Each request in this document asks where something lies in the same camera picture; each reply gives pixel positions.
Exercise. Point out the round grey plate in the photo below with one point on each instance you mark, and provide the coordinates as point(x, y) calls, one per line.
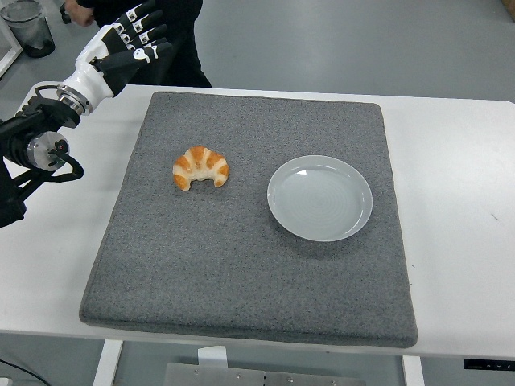
point(322, 201)

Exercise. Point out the golden croissant bread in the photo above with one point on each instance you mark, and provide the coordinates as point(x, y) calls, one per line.
point(201, 161)

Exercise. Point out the black table control panel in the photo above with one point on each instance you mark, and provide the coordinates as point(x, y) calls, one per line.
point(487, 364)

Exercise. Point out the person's hand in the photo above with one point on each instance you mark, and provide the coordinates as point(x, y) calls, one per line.
point(78, 14)

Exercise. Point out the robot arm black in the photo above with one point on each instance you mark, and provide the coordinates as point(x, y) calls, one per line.
point(36, 116)

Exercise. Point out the grey metal plate with screws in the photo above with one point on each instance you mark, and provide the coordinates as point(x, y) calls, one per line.
point(241, 378)

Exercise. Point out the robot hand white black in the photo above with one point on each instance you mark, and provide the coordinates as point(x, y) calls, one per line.
point(90, 82)

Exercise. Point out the black mesh trash bin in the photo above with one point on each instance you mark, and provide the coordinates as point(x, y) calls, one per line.
point(28, 28)

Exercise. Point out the person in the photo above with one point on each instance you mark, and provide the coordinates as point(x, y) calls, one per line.
point(187, 60)

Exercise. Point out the white table bracket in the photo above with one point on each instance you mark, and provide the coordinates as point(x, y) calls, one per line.
point(211, 356)

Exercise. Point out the white frame furniture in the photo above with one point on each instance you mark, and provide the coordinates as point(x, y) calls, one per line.
point(16, 50)

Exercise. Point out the black office chair base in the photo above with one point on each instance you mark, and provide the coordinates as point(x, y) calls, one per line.
point(64, 16)

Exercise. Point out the white table leg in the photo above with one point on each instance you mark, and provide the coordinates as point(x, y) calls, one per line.
point(412, 374)
point(106, 366)

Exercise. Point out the grey felt mat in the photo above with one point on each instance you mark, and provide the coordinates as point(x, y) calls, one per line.
point(201, 261)

